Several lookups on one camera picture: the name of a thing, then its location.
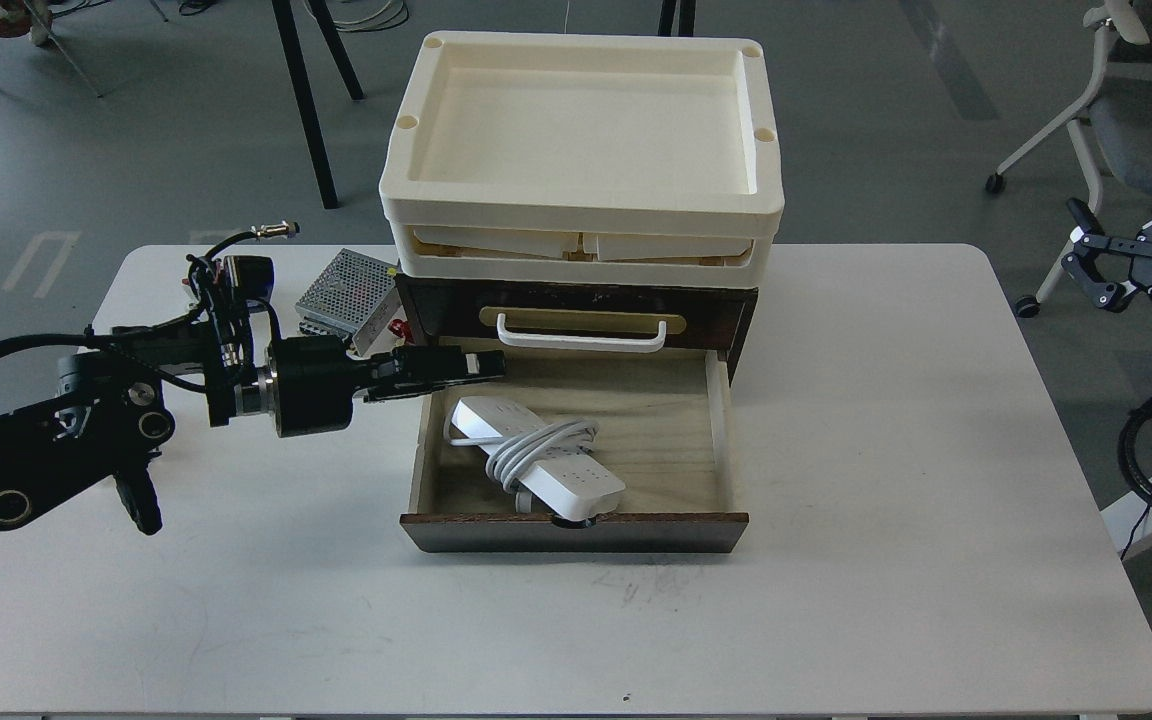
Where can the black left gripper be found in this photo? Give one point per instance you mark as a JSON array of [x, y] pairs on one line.
[[315, 379]]

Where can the white power strip with cable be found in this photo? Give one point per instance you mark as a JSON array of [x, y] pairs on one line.
[[532, 459]]

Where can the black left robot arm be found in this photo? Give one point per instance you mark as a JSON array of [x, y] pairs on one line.
[[109, 418]]

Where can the metal mesh power supply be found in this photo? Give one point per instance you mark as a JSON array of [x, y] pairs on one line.
[[354, 299]]

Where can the white office chair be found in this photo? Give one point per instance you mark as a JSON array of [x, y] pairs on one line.
[[1110, 124]]

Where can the cream plastic stacked tray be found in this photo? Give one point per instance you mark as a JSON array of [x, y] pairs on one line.
[[585, 159]]

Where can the open wooden drawer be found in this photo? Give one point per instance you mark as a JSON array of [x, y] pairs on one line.
[[663, 428]]

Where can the brass valve red handle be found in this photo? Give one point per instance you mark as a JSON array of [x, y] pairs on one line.
[[400, 329]]

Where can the white drawer handle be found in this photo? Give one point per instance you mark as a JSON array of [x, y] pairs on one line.
[[580, 343]]

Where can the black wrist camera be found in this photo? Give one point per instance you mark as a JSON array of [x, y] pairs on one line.
[[229, 287]]

